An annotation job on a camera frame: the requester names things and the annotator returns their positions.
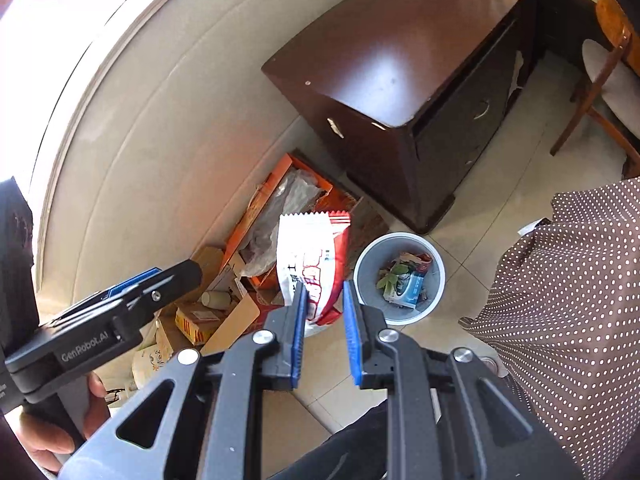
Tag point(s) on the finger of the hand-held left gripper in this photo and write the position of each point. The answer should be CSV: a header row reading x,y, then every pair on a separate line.
x,y
131,282
165,285

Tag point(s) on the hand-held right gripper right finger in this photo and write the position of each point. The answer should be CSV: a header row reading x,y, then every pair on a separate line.
x,y
352,340

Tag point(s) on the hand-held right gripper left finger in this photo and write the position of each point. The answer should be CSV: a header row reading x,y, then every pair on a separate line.
x,y
299,340

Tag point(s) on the light blue waste bin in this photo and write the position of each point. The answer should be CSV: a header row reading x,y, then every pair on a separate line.
x,y
367,270

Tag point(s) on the red white snack bag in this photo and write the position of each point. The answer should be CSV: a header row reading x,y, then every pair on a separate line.
x,y
310,265

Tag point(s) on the blue white packet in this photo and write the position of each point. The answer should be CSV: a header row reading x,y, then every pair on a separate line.
x,y
407,287

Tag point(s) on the red white wrapper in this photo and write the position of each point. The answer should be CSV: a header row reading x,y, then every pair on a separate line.
x,y
419,260

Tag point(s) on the person's left hand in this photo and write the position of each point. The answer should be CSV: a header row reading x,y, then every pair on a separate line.
x,y
97,405

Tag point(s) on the small yellow red box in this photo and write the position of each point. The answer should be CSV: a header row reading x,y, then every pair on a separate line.
x,y
195,325

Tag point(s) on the small white bottle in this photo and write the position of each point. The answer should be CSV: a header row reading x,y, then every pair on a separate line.
x,y
216,300

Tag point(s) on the brown cardboard box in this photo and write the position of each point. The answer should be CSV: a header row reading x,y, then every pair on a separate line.
x,y
240,315

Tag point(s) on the white printed bag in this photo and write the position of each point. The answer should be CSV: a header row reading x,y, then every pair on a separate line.
x,y
152,360

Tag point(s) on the person's dark trouser leg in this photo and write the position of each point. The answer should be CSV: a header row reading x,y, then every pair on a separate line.
x,y
345,445

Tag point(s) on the clear plastic sheet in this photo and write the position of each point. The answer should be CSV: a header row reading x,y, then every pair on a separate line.
x,y
290,195

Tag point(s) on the orange cardboard box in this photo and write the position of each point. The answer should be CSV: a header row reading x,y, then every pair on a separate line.
x,y
280,170

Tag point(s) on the brown polka dot tablecloth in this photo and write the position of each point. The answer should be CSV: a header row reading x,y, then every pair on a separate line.
x,y
575,310

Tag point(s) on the dark wooden cabinet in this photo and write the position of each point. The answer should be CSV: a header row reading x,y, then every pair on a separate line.
x,y
390,60

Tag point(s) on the large sliding window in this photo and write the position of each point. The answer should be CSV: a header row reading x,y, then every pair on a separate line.
x,y
50,10

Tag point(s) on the wooden chair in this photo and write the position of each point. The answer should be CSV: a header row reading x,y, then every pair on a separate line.
x,y
612,85

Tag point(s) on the dark wooden desk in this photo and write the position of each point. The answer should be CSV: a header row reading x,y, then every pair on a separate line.
x,y
565,20

